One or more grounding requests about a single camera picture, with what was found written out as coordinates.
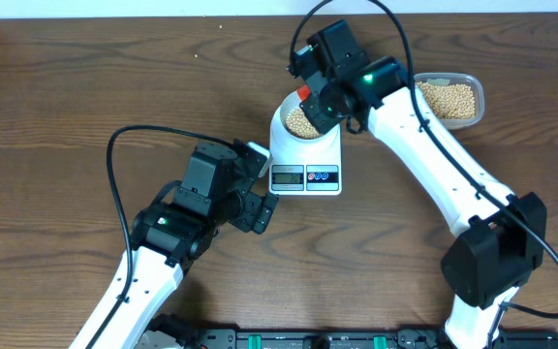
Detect red plastic measuring scoop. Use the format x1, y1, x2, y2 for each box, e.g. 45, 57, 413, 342
296, 84, 311, 102

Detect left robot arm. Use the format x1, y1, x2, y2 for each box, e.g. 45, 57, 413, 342
71, 181, 278, 348

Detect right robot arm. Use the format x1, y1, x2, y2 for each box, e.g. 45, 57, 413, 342
291, 51, 546, 348

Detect soybeans in bowl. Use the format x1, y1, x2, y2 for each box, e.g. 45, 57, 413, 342
285, 108, 321, 140

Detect light blue bowl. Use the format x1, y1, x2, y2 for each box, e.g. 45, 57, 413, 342
271, 91, 340, 144

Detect white digital kitchen scale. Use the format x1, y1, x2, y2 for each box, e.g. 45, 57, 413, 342
267, 109, 343, 197

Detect soybeans in container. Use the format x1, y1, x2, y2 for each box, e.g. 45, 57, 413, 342
417, 82, 477, 119

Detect clear plastic container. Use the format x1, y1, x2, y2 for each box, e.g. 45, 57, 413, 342
415, 73, 485, 130

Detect right black cable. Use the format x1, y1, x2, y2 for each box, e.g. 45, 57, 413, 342
288, 0, 558, 340

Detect black cable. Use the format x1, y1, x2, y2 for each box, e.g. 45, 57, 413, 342
288, 0, 558, 340
82, 124, 236, 349

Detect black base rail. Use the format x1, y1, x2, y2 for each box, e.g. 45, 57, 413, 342
135, 329, 558, 349

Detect left black cable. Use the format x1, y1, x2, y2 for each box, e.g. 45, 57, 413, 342
82, 124, 236, 349

